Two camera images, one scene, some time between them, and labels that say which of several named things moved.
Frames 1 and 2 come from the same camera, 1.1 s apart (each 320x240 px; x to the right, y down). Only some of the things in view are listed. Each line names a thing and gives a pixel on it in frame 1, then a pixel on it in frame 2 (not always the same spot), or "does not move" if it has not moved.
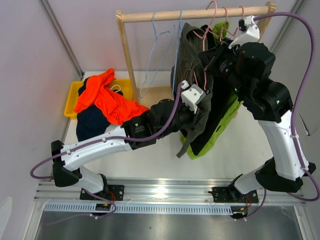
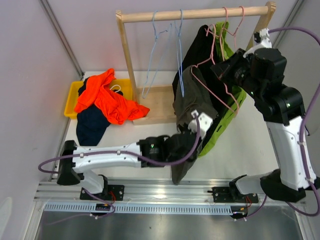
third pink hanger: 243,18 does not move
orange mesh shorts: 116,106 does not move
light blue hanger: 181,25 -> 183,92
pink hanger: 203,37 -> 205,61
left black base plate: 111,192 does not move
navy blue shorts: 91,122 does not move
